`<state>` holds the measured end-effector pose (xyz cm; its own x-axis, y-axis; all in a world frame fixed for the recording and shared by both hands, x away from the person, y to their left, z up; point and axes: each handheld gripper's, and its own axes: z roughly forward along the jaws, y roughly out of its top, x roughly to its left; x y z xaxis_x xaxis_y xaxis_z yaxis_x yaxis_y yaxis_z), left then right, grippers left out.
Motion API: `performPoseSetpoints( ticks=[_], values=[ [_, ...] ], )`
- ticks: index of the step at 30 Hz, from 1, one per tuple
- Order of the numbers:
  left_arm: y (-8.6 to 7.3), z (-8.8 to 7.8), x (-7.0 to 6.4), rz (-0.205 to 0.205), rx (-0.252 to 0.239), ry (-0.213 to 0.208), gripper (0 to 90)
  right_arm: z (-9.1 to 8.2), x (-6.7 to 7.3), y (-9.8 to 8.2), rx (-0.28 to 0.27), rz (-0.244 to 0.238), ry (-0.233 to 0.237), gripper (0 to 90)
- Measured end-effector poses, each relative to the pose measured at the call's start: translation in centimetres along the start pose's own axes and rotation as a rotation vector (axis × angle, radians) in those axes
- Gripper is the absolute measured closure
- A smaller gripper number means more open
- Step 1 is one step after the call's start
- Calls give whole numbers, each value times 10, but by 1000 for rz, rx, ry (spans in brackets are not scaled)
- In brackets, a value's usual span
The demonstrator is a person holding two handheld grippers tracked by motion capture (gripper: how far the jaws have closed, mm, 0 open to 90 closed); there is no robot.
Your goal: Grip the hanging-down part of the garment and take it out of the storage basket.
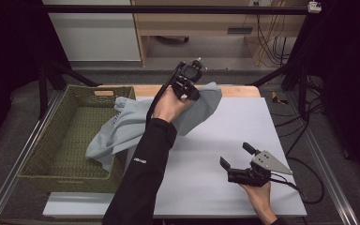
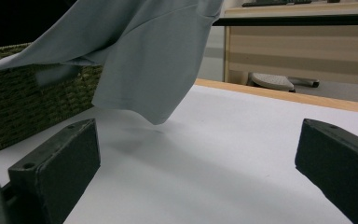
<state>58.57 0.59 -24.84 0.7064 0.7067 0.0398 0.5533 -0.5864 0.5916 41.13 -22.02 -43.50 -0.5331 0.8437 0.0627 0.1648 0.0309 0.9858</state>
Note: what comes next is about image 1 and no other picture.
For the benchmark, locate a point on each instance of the small white device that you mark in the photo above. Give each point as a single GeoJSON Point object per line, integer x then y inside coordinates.
{"type": "Point", "coordinates": [314, 6]}

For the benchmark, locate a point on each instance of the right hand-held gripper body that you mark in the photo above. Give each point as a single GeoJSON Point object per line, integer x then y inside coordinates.
{"type": "Point", "coordinates": [256, 173]}

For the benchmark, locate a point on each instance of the person's right hand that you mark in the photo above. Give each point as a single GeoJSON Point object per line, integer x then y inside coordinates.
{"type": "Point", "coordinates": [261, 198]}

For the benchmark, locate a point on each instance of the white board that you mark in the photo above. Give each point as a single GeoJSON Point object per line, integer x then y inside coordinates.
{"type": "Point", "coordinates": [206, 150]}

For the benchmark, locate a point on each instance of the yellow and black tape piece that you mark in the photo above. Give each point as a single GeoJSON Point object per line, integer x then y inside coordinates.
{"type": "Point", "coordinates": [278, 98]}

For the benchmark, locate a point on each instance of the green woven basket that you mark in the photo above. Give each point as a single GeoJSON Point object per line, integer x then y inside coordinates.
{"type": "Point", "coordinates": [72, 137]}

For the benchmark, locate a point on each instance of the black horizontal frame bar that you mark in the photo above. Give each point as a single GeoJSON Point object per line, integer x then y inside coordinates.
{"type": "Point", "coordinates": [168, 9]}

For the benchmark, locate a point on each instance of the grey cloth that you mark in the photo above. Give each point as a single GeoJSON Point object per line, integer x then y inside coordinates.
{"type": "Point", "coordinates": [128, 125]}

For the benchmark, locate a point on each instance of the black metal stand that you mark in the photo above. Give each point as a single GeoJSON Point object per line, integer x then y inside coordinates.
{"type": "Point", "coordinates": [293, 78]}
{"type": "Point", "coordinates": [43, 90]}

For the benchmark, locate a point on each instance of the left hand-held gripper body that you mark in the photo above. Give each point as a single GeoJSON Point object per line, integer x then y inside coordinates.
{"type": "Point", "coordinates": [190, 74]}

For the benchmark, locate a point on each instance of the white cabinet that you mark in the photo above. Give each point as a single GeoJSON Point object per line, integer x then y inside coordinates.
{"type": "Point", "coordinates": [97, 37]}

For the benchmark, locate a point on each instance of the black curtain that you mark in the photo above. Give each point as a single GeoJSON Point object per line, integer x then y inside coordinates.
{"type": "Point", "coordinates": [9, 56]}
{"type": "Point", "coordinates": [350, 78]}

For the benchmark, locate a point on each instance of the person's left hand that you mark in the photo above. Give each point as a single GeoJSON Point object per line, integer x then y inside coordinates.
{"type": "Point", "coordinates": [168, 108]}

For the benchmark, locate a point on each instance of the aluminium rail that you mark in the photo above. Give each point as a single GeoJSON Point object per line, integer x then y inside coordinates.
{"type": "Point", "coordinates": [18, 165]}
{"type": "Point", "coordinates": [331, 184]}

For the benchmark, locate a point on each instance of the wooden desk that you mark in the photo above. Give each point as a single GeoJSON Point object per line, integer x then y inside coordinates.
{"type": "Point", "coordinates": [197, 23]}

